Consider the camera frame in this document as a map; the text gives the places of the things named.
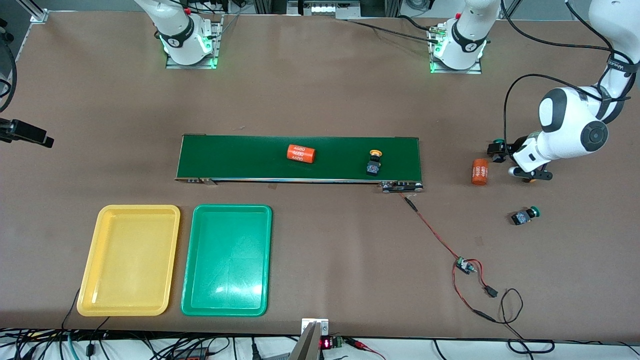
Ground yellow plastic tray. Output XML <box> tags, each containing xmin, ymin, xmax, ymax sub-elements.
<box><xmin>76</xmin><ymin>204</ymin><xmax>181</xmax><ymax>317</ymax></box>

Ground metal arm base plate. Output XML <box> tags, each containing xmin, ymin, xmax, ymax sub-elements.
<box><xmin>428</xmin><ymin>25</ymin><xmax>484</xmax><ymax>75</ymax></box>
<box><xmin>165</xmin><ymin>20</ymin><xmax>222</xmax><ymax>70</ymax></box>

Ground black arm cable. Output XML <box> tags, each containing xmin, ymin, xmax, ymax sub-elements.
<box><xmin>0</xmin><ymin>20</ymin><xmax>19</xmax><ymax>112</ymax></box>
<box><xmin>499</xmin><ymin>0</ymin><xmax>640</xmax><ymax>148</ymax></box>

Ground red clip lead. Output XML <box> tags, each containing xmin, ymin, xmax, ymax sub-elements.
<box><xmin>347</xmin><ymin>338</ymin><xmax>387</xmax><ymax>360</ymax></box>

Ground green plastic tray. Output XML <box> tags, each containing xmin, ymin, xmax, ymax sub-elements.
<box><xmin>180</xmin><ymin>204</ymin><xmax>273</xmax><ymax>318</ymax></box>

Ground orange cylinder printed 4680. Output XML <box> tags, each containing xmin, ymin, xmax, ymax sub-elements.
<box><xmin>471</xmin><ymin>158</ymin><xmax>489</xmax><ymax>186</ymax></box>
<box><xmin>286</xmin><ymin>144</ymin><xmax>318</xmax><ymax>164</ymax></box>

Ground thin black cable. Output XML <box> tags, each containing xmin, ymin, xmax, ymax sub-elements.
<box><xmin>61</xmin><ymin>288</ymin><xmax>82</xmax><ymax>332</ymax></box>

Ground green conveyor belt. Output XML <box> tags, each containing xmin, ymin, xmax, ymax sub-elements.
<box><xmin>174</xmin><ymin>133</ymin><xmax>425</xmax><ymax>194</ymax></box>

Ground thin red wire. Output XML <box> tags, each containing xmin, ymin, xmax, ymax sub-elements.
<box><xmin>451</xmin><ymin>259</ymin><xmax>497</xmax><ymax>323</ymax></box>

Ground teal cable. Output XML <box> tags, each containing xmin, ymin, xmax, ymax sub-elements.
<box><xmin>65</xmin><ymin>331</ymin><xmax>81</xmax><ymax>360</ymax></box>

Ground red black twisted wire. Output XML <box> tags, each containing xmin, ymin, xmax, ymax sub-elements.
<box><xmin>399</xmin><ymin>192</ymin><xmax>463</xmax><ymax>262</ymax></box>

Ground black cable with plug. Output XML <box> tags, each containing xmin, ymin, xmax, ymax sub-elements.
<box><xmin>87</xmin><ymin>316</ymin><xmax>111</xmax><ymax>357</ymax></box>

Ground tangled black cables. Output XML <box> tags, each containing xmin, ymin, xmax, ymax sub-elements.
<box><xmin>0</xmin><ymin>327</ymin><xmax>301</xmax><ymax>360</ymax></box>

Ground thin black wire loop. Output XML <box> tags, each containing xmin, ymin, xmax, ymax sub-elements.
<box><xmin>492</xmin><ymin>288</ymin><xmax>524</xmax><ymax>341</ymax></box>

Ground white lit device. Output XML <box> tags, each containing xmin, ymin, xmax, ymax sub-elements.
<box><xmin>286</xmin><ymin>0</ymin><xmax>362</xmax><ymax>21</ymax></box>

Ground small metal bracket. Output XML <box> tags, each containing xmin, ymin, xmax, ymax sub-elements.
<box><xmin>301</xmin><ymin>318</ymin><xmax>330</xmax><ymax>337</ymax></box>

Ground thick black cable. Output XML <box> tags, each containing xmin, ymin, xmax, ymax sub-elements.
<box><xmin>432</xmin><ymin>339</ymin><xmax>640</xmax><ymax>360</ymax></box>

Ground black table cable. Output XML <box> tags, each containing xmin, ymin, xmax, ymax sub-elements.
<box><xmin>345</xmin><ymin>19</ymin><xmax>441</xmax><ymax>45</ymax></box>

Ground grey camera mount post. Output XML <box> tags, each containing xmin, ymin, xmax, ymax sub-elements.
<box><xmin>288</xmin><ymin>321</ymin><xmax>324</xmax><ymax>360</ymax></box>

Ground aluminium frame profile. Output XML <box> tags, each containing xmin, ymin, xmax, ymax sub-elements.
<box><xmin>15</xmin><ymin>0</ymin><xmax>49</xmax><ymax>24</ymax></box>

